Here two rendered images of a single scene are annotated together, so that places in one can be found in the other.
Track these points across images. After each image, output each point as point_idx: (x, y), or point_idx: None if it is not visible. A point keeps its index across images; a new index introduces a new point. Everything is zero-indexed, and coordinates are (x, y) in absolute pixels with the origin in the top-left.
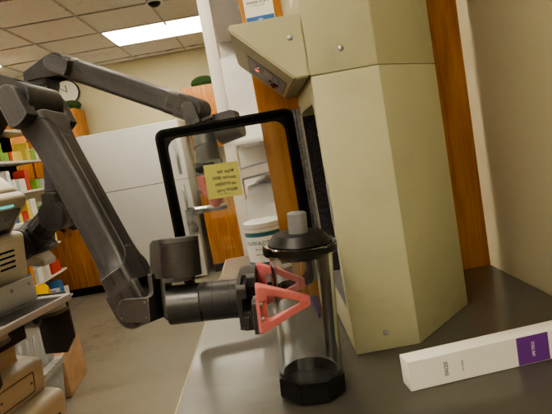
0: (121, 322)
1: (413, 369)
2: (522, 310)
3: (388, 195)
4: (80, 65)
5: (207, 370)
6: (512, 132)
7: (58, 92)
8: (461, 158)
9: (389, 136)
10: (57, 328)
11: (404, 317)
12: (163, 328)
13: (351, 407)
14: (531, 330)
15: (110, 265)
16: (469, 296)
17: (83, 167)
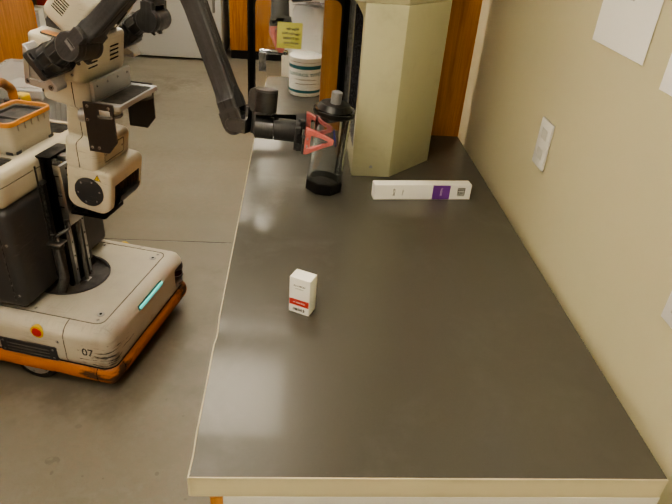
0: (225, 129)
1: (377, 188)
2: (454, 171)
3: (393, 88)
4: None
5: (261, 165)
6: (494, 53)
7: None
8: (460, 58)
9: (404, 53)
10: (142, 108)
11: (383, 160)
12: (174, 108)
13: (341, 200)
14: (443, 183)
15: (224, 95)
16: (431, 155)
17: (213, 28)
